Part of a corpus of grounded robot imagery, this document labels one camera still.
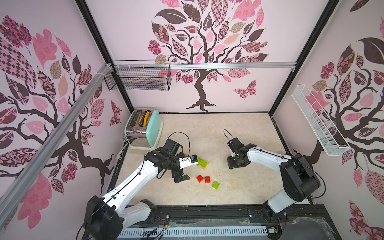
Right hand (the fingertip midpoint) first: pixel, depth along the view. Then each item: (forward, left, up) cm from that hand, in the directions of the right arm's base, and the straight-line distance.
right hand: (233, 166), depth 90 cm
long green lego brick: (+1, +19, +4) cm, 19 cm away
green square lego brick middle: (-11, +12, 0) cm, 16 cm away
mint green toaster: (+19, +55, +15) cm, 61 cm away
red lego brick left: (-7, +21, 0) cm, 22 cm away
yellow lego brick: (-1, +18, 0) cm, 18 cm away
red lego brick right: (-9, +16, +1) cm, 19 cm away
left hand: (-7, +29, +11) cm, 32 cm away
